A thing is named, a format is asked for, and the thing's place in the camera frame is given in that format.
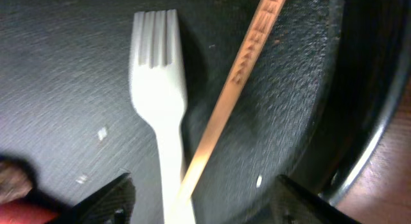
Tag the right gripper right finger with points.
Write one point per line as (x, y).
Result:
(293, 204)

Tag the wooden chopstick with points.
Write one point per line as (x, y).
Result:
(254, 40)

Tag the round black tray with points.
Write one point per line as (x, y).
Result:
(328, 78)

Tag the orange carrot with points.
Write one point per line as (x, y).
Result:
(25, 213)

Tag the brown food lump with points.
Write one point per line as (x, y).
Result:
(15, 182)

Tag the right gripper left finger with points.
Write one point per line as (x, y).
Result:
(113, 203)

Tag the white plastic fork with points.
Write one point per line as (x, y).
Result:
(158, 93)

